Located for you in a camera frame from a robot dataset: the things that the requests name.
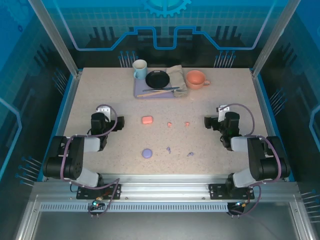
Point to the wooden chopstick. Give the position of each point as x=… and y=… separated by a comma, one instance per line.
x=142, y=95

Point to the steel shelf panel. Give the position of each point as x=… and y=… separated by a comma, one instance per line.
x=162, y=225

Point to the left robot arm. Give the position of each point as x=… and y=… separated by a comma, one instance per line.
x=75, y=160

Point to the lavender tray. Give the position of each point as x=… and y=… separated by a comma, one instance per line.
x=140, y=87

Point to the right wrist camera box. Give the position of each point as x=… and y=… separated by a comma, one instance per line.
x=222, y=111

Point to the orange cup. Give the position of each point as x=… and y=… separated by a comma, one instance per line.
x=195, y=80

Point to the black plate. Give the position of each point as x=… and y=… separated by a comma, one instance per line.
x=157, y=79

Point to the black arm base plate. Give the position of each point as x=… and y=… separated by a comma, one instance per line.
x=215, y=191
x=119, y=196

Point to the beige folded cloth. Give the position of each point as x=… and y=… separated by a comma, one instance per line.
x=177, y=75

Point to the metal fork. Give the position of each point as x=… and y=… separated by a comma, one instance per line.
x=180, y=90

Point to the aluminium frame post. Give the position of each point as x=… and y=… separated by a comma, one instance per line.
x=61, y=40
x=270, y=40

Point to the blue edged table side rail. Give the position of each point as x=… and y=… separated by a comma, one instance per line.
x=268, y=125
x=61, y=125

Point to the small LED connector board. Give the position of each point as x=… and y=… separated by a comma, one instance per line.
x=95, y=203
x=241, y=204

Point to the light blue mug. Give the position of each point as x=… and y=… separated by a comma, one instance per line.
x=140, y=72

